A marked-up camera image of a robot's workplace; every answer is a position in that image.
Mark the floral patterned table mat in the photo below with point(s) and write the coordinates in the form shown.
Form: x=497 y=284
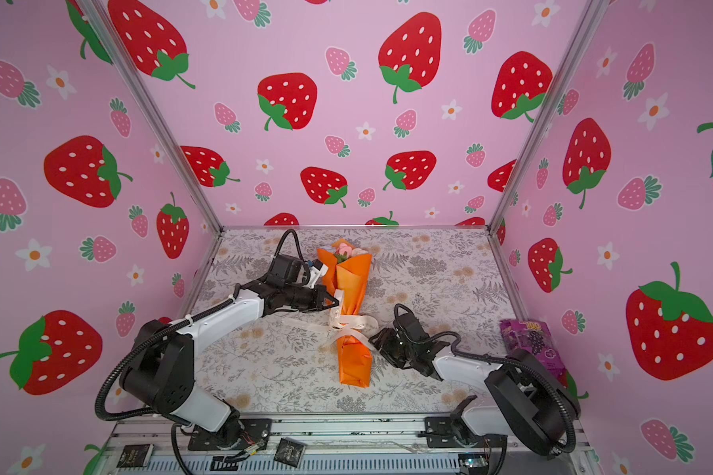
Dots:
x=448 y=277

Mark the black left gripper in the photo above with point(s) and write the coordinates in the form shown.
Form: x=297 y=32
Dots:
x=319 y=299

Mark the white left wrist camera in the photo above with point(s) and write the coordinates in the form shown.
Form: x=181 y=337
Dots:
x=315 y=274

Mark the aluminium corner post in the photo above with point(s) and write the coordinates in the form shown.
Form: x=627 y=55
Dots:
x=142 y=44
x=589 y=22

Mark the left aluminium corner post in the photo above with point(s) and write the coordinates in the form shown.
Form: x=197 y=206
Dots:
x=142 y=44

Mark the pink fake rose stem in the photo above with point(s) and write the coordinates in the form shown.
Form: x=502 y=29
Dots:
x=344 y=252

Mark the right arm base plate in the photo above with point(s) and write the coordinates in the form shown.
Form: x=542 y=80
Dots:
x=449 y=432

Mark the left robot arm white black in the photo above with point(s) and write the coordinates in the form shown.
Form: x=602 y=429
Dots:
x=157 y=377

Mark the black square tag middle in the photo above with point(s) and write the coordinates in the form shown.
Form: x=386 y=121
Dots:
x=290 y=452

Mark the purple snack bag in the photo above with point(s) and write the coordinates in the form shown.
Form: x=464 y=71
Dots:
x=536 y=338

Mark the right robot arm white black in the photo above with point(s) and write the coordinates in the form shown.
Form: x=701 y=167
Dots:
x=535 y=406

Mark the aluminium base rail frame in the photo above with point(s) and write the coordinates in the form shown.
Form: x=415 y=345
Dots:
x=380 y=443

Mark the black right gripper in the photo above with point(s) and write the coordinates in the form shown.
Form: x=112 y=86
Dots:
x=385 y=334

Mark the black square tag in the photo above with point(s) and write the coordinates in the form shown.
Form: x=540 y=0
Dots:
x=135 y=456
x=290 y=452

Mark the white ribbon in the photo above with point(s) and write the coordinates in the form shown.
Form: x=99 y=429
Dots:
x=359 y=327

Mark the orange wrapping paper sheet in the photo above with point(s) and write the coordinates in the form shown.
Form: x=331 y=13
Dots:
x=348 y=282

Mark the right aluminium corner post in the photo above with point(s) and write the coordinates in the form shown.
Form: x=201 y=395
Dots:
x=589 y=22

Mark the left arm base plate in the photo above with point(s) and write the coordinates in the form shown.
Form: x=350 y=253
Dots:
x=236 y=435

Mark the black square tag left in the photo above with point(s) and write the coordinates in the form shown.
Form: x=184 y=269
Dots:
x=135 y=456

